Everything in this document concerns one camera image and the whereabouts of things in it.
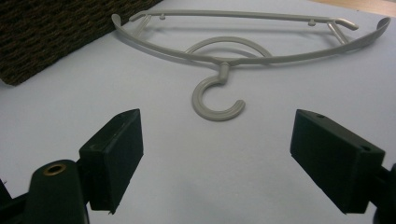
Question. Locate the dark woven wicker basket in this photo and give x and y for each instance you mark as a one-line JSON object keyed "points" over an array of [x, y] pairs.
{"points": [[49, 34]]}

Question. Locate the grey plastic clothes hanger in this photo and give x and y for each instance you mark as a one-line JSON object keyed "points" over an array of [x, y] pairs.
{"points": [[218, 59]]}

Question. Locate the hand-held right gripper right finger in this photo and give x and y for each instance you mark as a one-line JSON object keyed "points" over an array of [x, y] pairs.
{"points": [[330, 158]]}

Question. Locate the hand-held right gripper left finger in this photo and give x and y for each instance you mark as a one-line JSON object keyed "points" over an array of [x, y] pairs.
{"points": [[115, 155]]}

